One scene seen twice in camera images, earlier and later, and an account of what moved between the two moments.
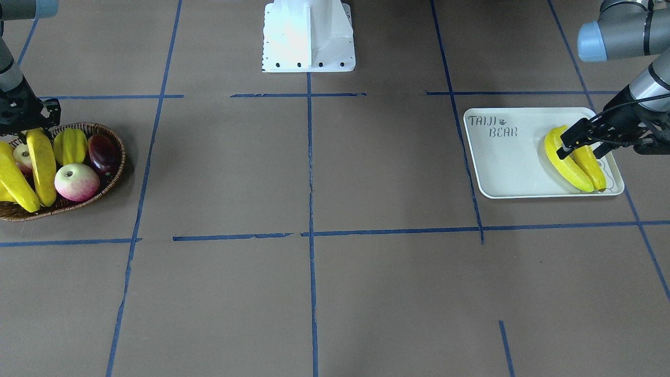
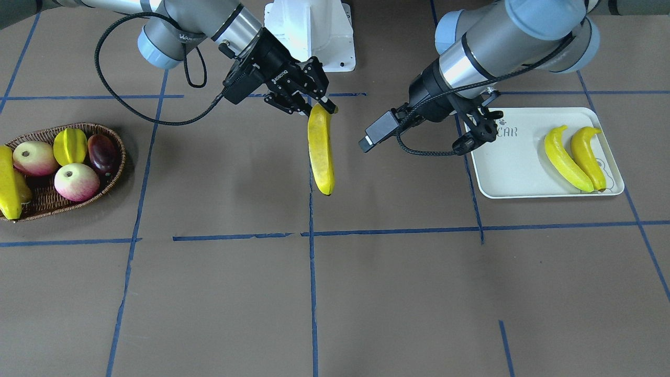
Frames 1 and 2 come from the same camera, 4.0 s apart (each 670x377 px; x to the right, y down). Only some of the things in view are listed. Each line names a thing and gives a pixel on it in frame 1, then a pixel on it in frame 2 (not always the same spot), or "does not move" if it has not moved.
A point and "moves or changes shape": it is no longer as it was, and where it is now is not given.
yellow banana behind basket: x=70 y=146 does not move
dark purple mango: x=104 y=154 does not move
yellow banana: x=566 y=167 does not move
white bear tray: x=505 y=157 does not move
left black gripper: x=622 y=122 -> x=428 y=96
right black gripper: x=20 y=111 -> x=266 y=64
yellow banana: x=44 y=165 -> x=322 y=146
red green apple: x=77 y=183 does not move
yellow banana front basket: x=13 y=181 moves or changes shape
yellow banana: x=585 y=156 does not move
